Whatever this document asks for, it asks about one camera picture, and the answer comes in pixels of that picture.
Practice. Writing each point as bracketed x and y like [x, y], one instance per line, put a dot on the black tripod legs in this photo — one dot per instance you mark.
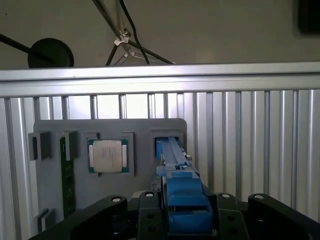
[121, 40]

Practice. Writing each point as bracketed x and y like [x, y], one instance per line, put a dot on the grey parts rack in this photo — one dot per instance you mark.
[142, 155]

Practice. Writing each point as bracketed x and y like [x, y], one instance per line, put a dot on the black round stand base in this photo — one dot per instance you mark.
[50, 52]

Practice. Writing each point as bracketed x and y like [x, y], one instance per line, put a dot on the hard disk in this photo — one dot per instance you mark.
[185, 195]

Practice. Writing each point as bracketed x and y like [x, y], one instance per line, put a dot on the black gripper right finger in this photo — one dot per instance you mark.
[280, 220]

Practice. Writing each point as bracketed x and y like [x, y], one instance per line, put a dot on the silver CPU chip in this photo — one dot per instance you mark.
[107, 156]

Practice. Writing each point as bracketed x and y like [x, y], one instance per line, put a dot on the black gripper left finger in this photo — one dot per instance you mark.
[82, 217]

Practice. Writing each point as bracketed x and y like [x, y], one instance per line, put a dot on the black monitor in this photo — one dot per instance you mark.
[310, 15]

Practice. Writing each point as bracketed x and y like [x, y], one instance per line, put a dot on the green RAM stick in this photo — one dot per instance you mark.
[68, 182]

